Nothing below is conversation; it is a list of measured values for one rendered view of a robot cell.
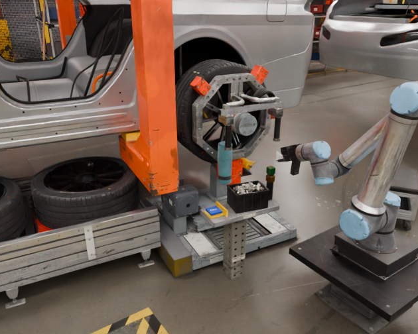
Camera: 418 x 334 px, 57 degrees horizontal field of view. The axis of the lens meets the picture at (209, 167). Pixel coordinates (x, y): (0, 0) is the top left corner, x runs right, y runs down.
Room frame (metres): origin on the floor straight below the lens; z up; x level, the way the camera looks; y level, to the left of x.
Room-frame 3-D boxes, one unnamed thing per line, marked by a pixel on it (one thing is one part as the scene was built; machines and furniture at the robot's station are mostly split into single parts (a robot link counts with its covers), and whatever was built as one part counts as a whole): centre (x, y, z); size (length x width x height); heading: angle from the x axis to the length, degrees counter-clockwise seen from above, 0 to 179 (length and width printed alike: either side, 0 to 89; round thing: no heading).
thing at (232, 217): (1.93, -0.18, 0.44); 0.43 x 0.17 x 0.03; 117
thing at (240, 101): (2.20, -0.12, 1.03); 0.19 x 0.18 x 0.11; 27
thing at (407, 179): (2.61, -1.36, 0.17); 0.43 x 0.36 x 0.34; 157
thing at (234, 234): (1.92, -0.15, 0.21); 0.10 x 0.10 x 0.42; 27
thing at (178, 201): (2.37, 0.23, 0.26); 0.42 x 0.18 x 0.35; 27
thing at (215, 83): (2.36, -0.15, 0.85); 0.54 x 0.07 x 0.54; 117
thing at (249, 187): (1.95, -0.22, 0.51); 0.20 x 0.14 x 0.13; 109
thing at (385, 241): (1.68, -0.85, 0.45); 0.19 x 0.19 x 0.10
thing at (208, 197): (2.51, -0.07, 0.32); 0.40 x 0.30 x 0.28; 117
